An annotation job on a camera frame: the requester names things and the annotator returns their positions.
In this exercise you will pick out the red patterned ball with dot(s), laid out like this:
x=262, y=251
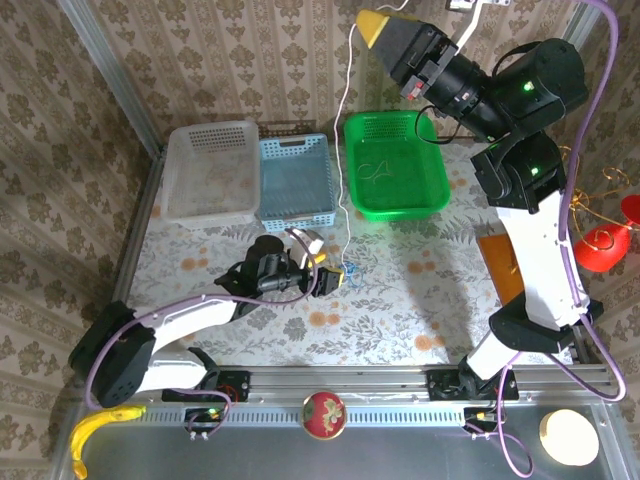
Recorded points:
x=324, y=416

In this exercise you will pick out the green plastic basket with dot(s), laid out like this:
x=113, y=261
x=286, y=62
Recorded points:
x=400, y=200

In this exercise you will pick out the orange wooden board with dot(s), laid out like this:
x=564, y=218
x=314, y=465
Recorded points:
x=495, y=265

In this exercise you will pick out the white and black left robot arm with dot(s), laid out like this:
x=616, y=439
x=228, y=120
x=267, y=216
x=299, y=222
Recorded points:
x=175, y=320

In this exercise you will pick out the yellow banana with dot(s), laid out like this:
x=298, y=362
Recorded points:
x=82, y=440

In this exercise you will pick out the white plastic basket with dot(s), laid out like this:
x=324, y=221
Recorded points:
x=215, y=135

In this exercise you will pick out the red vase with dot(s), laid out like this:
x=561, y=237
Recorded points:
x=600, y=250

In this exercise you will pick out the blue plastic basket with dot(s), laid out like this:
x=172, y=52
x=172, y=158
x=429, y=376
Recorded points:
x=295, y=175

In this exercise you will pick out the small control board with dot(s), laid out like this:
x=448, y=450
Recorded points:
x=207, y=415
x=480, y=416

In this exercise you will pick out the aluminium mounting rail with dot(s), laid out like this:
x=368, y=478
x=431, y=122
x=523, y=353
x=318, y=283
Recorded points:
x=350, y=382

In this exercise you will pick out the round cream disc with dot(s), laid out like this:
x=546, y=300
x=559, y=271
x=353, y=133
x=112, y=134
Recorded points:
x=570, y=437

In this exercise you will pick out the aluminium frame post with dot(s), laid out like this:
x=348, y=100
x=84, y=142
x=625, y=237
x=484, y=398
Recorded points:
x=582, y=20
x=111, y=75

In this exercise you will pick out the slotted metal strip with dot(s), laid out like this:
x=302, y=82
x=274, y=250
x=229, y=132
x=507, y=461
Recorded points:
x=390, y=416

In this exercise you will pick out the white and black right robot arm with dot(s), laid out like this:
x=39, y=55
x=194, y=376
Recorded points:
x=540, y=250

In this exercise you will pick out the aluminium side rail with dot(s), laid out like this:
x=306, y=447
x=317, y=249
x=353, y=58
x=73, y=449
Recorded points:
x=137, y=235

